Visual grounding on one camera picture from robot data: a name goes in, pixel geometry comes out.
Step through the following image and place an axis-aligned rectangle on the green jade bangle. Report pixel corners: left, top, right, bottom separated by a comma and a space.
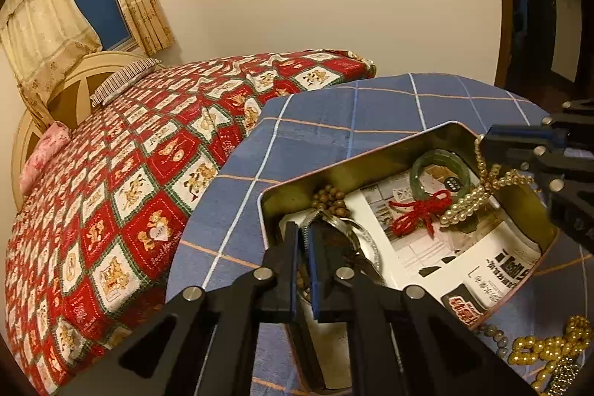
411, 149, 481, 201

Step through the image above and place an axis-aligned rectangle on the brown wooden door frame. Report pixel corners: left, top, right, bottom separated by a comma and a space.
487, 0, 594, 95

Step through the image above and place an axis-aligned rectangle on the silver bangle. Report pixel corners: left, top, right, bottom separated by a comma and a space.
301, 210, 386, 285

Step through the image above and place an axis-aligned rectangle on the large gold bead necklace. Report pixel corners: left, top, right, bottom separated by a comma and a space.
508, 315, 592, 392

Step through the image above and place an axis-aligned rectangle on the cream pearl necklace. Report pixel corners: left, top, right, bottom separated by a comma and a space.
438, 134, 534, 227

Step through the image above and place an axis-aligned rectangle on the pink floral pillow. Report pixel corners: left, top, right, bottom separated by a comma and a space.
19, 122, 71, 188

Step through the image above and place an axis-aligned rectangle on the red patchwork bedspread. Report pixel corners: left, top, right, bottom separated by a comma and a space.
4, 49, 378, 396

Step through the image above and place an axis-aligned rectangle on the gold metal tin box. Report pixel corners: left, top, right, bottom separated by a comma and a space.
257, 121, 560, 392

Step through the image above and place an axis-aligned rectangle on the brown wooden bead bracelet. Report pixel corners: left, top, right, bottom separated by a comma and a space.
311, 186, 350, 218

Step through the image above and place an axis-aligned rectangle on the small gold bead chain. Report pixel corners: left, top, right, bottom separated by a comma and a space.
548, 356, 581, 396

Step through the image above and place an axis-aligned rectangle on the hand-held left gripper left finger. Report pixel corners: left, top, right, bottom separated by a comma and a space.
56, 222, 300, 396

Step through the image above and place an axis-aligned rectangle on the grey bead bracelet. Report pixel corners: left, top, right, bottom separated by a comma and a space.
478, 322, 513, 357

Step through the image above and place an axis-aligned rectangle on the wide beige floral curtain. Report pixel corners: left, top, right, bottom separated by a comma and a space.
0, 0, 103, 128

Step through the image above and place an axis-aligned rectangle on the striped pillow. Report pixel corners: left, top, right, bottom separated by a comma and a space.
90, 58, 164, 108

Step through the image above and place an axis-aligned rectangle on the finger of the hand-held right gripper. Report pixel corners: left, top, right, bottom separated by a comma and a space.
508, 148, 594, 251
485, 99, 594, 148

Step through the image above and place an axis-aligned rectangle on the red knotted cord tassel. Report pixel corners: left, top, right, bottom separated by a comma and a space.
389, 190, 453, 238

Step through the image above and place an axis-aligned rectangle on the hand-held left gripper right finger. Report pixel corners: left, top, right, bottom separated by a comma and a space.
306, 222, 548, 396

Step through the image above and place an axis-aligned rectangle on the printed paper leaflet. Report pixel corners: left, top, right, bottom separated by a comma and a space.
346, 171, 541, 313

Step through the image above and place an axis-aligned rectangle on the cream wooden headboard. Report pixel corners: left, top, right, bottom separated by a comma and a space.
12, 50, 149, 211

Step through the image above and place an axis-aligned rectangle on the blue plaid tablecloth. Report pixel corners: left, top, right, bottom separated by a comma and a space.
166, 72, 594, 396

